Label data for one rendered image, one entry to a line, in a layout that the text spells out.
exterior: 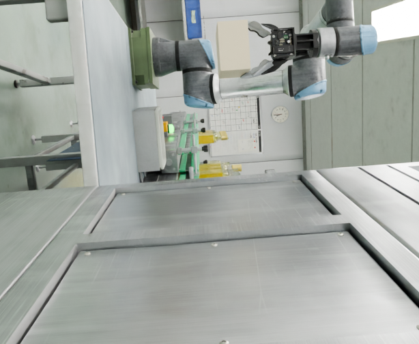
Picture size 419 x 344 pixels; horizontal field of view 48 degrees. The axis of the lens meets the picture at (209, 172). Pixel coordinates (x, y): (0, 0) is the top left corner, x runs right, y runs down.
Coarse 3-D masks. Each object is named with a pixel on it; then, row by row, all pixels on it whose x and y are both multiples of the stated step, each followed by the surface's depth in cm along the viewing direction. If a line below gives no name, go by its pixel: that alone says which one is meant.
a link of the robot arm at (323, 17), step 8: (328, 0) 130; (336, 0) 128; (344, 0) 128; (352, 0) 130; (328, 8) 130; (336, 8) 128; (344, 8) 128; (352, 8) 129; (320, 16) 139; (328, 16) 130; (336, 16) 128; (344, 16) 128; (352, 16) 129; (312, 24) 148; (320, 24) 141; (304, 32) 159
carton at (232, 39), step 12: (228, 24) 116; (240, 24) 116; (216, 36) 125; (228, 36) 116; (240, 36) 116; (216, 48) 131; (228, 48) 116; (240, 48) 116; (228, 60) 116; (240, 60) 116; (228, 72) 121; (240, 72) 122
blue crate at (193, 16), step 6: (186, 0) 682; (192, 0) 682; (198, 0) 682; (186, 6) 684; (192, 6) 684; (198, 6) 684; (186, 12) 686; (192, 12) 686; (198, 12) 687; (186, 18) 689; (192, 18) 689; (198, 18) 688; (186, 24) 691; (192, 24) 691; (198, 24) 691; (192, 30) 693; (198, 30) 693; (192, 36) 695; (198, 36) 695
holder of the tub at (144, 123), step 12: (144, 108) 177; (144, 120) 166; (144, 132) 167; (144, 144) 168; (156, 144) 168; (144, 156) 169; (156, 156) 169; (144, 168) 170; (156, 168) 170; (144, 180) 179; (156, 180) 178
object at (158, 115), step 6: (156, 108) 170; (156, 114) 166; (156, 120) 166; (156, 126) 167; (162, 126) 183; (156, 132) 168; (162, 132) 183; (162, 138) 184; (162, 144) 184; (162, 150) 185; (162, 156) 185; (162, 162) 170; (162, 168) 171
